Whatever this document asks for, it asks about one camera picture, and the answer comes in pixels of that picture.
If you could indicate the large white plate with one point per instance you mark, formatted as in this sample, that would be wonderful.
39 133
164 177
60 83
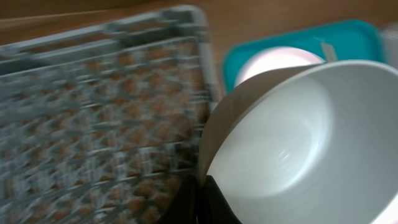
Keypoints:
276 58

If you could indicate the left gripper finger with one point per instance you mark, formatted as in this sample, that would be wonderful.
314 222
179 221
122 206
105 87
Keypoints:
198 204

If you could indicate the grey plastic dish rack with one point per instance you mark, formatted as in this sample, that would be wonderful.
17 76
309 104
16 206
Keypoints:
101 124

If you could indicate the grey bowl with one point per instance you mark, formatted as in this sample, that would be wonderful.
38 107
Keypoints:
315 144

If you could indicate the teal serving tray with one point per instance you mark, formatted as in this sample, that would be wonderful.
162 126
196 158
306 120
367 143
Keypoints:
351 39

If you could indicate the wooden chopstick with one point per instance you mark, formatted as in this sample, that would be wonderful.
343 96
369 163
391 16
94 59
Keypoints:
329 52

